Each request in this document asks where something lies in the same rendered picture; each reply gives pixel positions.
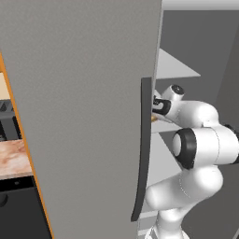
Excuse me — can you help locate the grey freezer shelf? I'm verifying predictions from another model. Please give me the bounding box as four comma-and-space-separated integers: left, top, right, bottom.
155, 48, 202, 80
145, 132, 185, 189
150, 119, 188, 135

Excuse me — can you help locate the grey freezer door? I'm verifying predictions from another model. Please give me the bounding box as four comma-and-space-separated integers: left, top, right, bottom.
0, 0, 164, 239

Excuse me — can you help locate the grey fridge freezer cabinet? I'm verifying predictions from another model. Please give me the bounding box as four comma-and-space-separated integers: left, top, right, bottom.
136, 0, 239, 239

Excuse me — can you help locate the black oven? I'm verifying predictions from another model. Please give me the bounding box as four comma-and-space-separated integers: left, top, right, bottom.
0, 175, 53, 239

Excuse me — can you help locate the dark grey door handle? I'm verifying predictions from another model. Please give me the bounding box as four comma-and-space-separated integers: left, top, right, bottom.
130, 77, 154, 223

